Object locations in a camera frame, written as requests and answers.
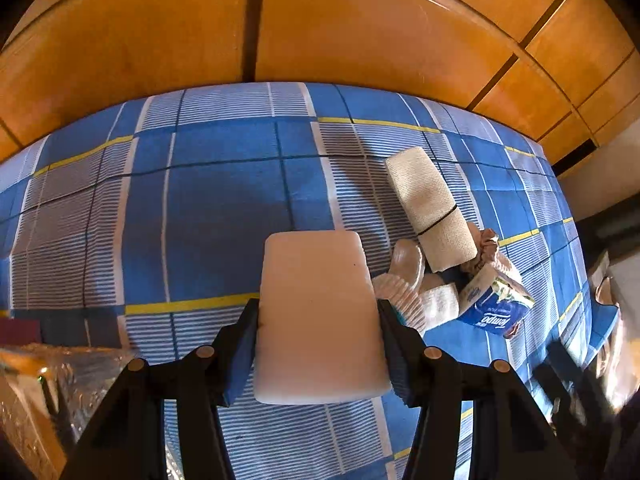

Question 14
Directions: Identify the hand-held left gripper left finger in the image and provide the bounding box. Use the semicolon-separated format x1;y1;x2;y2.
60;299;261;480

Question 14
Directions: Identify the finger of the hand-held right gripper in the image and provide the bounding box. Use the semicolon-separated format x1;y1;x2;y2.
537;342;608;441

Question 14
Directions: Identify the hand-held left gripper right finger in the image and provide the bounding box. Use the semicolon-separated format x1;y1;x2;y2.
377;299;561;480

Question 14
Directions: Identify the white socks pair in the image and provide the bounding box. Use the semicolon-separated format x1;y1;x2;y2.
372;239;461;334

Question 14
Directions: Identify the white foam block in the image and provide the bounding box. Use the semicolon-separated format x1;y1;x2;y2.
252;230;393;405

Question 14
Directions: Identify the blue tissue packet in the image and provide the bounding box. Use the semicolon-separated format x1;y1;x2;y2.
457;262;536;340

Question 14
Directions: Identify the brown scrunchie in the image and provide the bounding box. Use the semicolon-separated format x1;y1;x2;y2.
467;227;523;282

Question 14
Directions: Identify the beige cloth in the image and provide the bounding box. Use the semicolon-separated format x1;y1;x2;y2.
384;149;478;275

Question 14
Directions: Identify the blue plaid bed sheet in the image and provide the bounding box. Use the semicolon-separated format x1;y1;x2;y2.
0;82;622;480

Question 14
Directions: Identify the glossy wooden wardrobe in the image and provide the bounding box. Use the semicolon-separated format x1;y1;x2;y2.
0;0;640;176

